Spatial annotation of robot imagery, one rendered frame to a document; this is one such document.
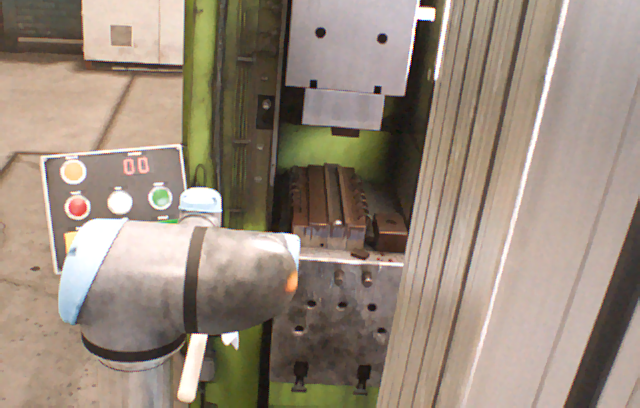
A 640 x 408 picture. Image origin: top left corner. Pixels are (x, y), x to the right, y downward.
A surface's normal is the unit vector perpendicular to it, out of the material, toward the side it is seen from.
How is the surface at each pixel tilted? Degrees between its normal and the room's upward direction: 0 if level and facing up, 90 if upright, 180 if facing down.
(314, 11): 90
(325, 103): 90
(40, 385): 0
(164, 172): 60
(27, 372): 0
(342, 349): 90
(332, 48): 90
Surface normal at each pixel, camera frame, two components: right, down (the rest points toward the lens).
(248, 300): 0.59, 0.27
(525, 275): -0.11, 0.41
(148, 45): 0.12, 0.44
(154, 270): 0.08, -0.28
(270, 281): 0.82, -0.09
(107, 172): 0.44, -0.08
